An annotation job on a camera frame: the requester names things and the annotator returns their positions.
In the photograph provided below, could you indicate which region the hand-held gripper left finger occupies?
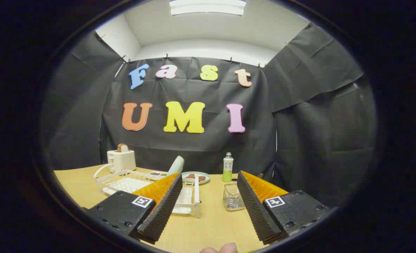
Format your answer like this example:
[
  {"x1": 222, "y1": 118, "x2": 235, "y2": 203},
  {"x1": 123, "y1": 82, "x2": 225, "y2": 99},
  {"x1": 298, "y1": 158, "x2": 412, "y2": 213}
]
[{"x1": 83, "y1": 171, "x2": 184, "y2": 245}]

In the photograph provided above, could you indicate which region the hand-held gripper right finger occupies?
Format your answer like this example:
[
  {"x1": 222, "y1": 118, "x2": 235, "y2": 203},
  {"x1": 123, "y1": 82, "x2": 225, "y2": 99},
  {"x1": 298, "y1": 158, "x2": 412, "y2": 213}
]
[{"x1": 236, "y1": 170, "x2": 331, "y2": 246}]

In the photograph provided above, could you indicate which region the metal wire basket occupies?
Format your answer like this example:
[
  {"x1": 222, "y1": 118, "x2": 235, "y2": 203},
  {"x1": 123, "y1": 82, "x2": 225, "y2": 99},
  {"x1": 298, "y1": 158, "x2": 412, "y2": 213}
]
[{"x1": 223, "y1": 183, "x2": 246, "y2": 211}]

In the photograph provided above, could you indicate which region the pale green plate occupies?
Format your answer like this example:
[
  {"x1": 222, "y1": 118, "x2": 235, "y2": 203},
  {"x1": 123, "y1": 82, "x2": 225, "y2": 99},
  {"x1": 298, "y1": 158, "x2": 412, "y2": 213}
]
[{"x1": 167, "y1": 156, "x2": 185, "y2": 176}]

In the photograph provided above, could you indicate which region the white dish rack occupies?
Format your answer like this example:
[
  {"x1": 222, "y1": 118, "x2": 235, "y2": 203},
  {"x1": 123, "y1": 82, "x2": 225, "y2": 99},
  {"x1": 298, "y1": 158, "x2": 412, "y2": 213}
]
[{"x1": 96, "y1": 168, "x2": 201, "y2": 218}]

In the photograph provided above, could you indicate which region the round plate with food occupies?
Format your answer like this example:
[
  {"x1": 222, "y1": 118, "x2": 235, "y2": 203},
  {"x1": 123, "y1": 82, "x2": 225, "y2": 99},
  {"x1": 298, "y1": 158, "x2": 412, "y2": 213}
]
[{"x1": 181, "y1": 171, "x2": 211, "y2": 185}]

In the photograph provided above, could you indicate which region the green label drink bottle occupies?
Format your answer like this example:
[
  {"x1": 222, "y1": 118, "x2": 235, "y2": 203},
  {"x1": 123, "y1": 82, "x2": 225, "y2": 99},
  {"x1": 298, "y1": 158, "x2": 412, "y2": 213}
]
[{"x1": 222, "y1": 152, "x2": 234, "y2": 182}]

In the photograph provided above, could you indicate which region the white toaster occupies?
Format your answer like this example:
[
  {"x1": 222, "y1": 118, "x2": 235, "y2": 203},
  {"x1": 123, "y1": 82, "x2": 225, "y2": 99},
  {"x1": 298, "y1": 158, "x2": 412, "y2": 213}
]
[{"x1": 107, "y1": 149, "x2": 137, "y2": 173}]

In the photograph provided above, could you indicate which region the ceiling light panel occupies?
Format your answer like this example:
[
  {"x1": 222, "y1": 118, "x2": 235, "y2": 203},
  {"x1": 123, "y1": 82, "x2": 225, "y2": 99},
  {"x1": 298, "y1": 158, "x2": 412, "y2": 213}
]
[{"x1": 169, "y1": 0, "x2": 246, "y2": 16}]

